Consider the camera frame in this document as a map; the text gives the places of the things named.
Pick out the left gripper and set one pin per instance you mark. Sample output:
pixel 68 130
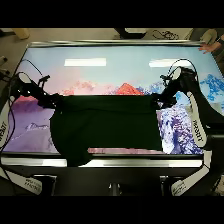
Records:
pixel 51 100

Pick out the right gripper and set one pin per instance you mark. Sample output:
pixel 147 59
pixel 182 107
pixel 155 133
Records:
pixel 160 99

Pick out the black T-shirt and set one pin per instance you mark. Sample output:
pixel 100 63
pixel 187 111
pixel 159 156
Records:
pixel 106 126

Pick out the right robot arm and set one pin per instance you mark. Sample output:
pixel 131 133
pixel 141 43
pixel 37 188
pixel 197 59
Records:
pixel 196 120

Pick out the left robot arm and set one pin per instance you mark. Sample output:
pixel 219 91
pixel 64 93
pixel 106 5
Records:
pixel 23 87

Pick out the person's hand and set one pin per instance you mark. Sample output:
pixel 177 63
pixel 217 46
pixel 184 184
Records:
pixel 209 47

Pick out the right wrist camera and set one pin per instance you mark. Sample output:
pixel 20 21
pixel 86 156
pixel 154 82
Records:
pixel 164 79

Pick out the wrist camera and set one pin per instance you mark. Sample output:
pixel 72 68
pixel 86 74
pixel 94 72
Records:
pixel 43 80
pixel 164 79

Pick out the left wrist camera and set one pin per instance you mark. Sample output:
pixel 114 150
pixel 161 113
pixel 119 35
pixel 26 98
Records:
pixel 43 80

